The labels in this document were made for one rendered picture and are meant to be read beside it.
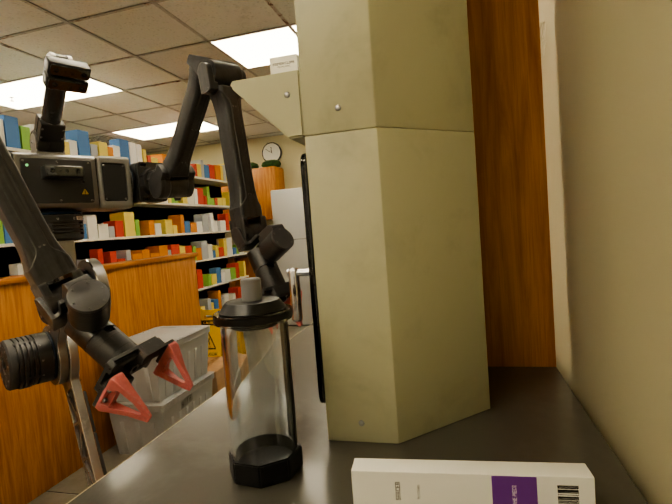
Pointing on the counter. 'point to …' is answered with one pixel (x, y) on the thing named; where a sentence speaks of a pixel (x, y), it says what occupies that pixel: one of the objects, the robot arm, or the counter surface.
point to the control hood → (276, 101)
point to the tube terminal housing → (393, 214)
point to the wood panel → (512, 182)
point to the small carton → (284, 63)
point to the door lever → (296, 291)
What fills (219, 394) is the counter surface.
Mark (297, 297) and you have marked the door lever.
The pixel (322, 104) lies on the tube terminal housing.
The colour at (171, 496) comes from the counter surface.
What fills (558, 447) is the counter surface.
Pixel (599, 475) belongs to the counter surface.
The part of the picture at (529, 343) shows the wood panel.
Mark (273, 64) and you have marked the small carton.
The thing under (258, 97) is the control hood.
